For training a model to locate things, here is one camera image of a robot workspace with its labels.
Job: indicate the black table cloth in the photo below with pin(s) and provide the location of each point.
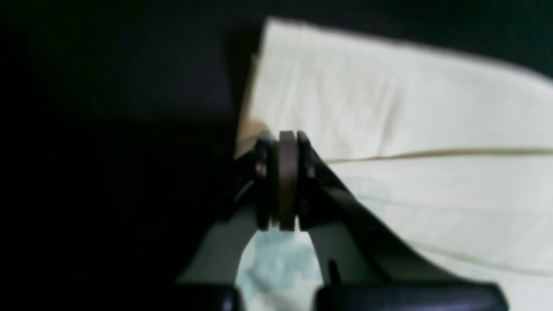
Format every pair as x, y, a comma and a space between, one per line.
119, 121

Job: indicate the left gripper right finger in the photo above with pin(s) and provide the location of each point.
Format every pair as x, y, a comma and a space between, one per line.
365, 266

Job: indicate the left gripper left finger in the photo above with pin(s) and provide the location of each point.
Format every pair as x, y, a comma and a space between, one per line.
208, 281

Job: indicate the light green T-shirt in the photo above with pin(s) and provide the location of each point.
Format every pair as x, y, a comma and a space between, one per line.
452, 151

